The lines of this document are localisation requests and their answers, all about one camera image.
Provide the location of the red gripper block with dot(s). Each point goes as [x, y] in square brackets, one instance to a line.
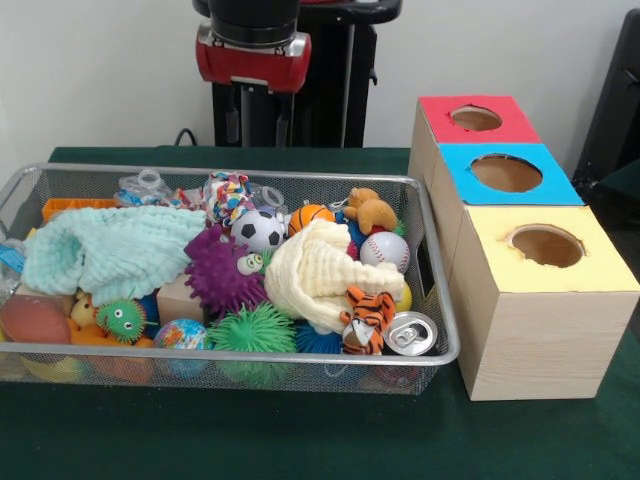
[250, 65]

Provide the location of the pale yellow cloth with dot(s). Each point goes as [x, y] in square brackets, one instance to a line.
[320, 275]

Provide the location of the tiger plush toy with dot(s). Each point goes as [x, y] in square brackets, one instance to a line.
[368, 318]

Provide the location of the clear mesh bin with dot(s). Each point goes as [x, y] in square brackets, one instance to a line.
[60, 180]

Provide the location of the small orange basketball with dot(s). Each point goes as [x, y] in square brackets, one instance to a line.
[310, 216]

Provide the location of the small soccer ball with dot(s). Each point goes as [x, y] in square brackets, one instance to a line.
[258, 230]

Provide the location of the orange bear plush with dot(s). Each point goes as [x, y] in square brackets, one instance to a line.
[370, 212]

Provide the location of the purple spiky ball with eyes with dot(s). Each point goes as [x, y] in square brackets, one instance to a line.
[225, 270]

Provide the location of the white ball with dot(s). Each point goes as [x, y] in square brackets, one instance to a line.
[385, 250]

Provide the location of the mint green cloth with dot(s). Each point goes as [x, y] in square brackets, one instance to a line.
[110, 250]

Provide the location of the large green spiky ball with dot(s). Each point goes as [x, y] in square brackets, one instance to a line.
[252, 330]

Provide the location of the small green ball with eyes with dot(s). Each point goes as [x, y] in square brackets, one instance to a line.
[122, 318]

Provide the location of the silver drink can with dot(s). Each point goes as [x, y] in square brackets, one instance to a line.
[410, 333]

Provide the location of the dark green table cloth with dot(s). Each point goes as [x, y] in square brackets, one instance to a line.
[300, 440]

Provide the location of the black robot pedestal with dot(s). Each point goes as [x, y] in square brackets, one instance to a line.
[335, 90]

